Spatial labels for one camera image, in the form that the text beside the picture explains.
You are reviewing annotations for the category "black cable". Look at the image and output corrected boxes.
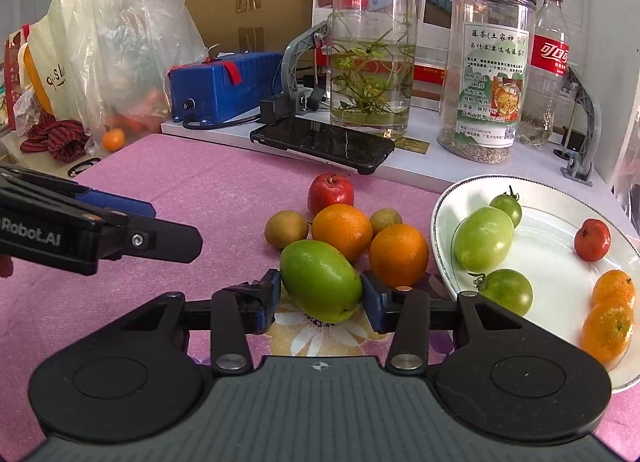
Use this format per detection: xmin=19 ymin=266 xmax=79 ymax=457
xmin=182 ymin=112 xmax=263 ymax=131

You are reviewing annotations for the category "black cord loop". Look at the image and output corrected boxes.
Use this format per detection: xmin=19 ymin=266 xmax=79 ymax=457
xmin=67 ymin=157 xmax=102 ymax=177

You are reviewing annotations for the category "green tomato with stem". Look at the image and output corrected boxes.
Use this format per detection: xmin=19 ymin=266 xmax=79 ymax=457
xmin=488 ymin=186 xmax=523 ymax=229

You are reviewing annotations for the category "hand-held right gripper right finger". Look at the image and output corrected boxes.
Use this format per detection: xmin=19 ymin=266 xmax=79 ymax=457
xmin=360 ymin=271 xmax=526 ymax=377

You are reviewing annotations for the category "blue plastic box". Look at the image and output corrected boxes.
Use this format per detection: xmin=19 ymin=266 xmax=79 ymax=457
xmin=167 ymin=52 xmax=285 ymax=123

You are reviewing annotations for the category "red printed packet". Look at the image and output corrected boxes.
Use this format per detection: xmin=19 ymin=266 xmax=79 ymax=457
xmin=4 ymin=24 xmax=31 ymax=130

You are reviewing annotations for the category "cola bottle red label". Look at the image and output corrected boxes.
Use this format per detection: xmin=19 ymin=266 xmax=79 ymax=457
xmin=517 ymin=0 xmax=572 ymax=151

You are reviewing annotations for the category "small bagged orange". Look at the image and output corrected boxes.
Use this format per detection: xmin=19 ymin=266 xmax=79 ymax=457
xmin=101 ymin=128 xmax=126 ymax=153

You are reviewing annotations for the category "red striped cloth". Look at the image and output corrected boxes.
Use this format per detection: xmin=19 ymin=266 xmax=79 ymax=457
xmin=20 ymin=114 xmax=91 ymax=163

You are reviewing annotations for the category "white shopping bag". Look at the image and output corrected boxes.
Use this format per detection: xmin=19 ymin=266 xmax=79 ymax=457
xmin=17 ymin=0 xmax=96 ymax=123

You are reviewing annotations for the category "black smartphone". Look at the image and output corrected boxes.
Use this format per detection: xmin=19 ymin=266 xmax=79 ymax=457
xmin=249 ymin=117 xmax=396 ymax=177

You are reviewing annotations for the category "glass vase with water plants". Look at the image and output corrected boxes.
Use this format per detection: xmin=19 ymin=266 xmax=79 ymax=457
xmin=326 ymin=0 xmax=425 ymax=139

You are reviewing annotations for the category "pink floral tablecloth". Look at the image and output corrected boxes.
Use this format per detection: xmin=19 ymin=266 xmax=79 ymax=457
xmin=0 ymin=133 xmax=640 ymax=460

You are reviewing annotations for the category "clear plastic bag with fruit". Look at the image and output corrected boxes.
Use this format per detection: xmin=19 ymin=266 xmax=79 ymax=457
xmin=60 ymin=0 xmax=208 ymax=153

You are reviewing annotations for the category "black power adapter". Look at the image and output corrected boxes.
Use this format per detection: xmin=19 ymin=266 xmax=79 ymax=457
xmin=260 ymin=96 xmax=287 ymax=123

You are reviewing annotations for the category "clear plastic jar black lid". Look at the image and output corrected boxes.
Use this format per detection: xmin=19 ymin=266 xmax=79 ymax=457
xmin=438 ymin=0 xmax=537 ymax=166

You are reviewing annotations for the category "small gold card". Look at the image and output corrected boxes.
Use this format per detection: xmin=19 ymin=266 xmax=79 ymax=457
xmin=390 ymin=137 xmax=431 ymax=155

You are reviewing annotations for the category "small red fruit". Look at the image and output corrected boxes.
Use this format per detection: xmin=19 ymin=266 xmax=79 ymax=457
xmin=573 ymin=218 xmax=612 ymax=263

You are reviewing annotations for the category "red apple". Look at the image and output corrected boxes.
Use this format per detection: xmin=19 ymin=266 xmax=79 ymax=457
xmin=307 ymin=173 xmax=355 ymax=217

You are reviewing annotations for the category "small brown fruit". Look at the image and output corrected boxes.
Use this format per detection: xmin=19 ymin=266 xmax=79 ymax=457
xmin=264 ymin=210 xmax=309 ymax=249
xmin=369 ymin=208 xmax=403 ymax=237

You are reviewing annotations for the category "orange mandarin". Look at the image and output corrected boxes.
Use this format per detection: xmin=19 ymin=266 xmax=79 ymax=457
xmin=581 ymin=301 xmax=635 ymax=365
xmin=311 ymin=204 xmax=373 ymax=263
xmin=592 ymin=269 xmax=637 ymax=310
xmin=369 ymin=224 xmax=430 ymax=289

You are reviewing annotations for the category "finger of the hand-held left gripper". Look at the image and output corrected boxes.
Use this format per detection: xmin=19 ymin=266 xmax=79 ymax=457
xmin=97 ymin=218 xmax=204 ymax=263
xmin=72 ymin=188 xmax=157 ymax=220

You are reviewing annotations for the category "grey metal bracket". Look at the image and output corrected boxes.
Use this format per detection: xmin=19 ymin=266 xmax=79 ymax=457
xmin=280 ymin=20 xmax=333 ymax=115
xmin=552 ymin=64 xmax=602 ymax=187

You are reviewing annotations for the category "white plate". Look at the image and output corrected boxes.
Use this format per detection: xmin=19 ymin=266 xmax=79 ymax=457
xmin=430 ymin=175 xmax=640 ymax=394

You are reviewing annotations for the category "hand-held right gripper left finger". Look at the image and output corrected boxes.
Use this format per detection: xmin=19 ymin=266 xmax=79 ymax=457
xmin=117 ymin=268 xmax=282 ymax=377

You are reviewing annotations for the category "green mango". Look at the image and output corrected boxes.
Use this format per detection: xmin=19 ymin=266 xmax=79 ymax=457
xmin=453 ymin=206 xmax=515 ymax=273
xmin=279 ymin=240 xmax=364 ymax=325

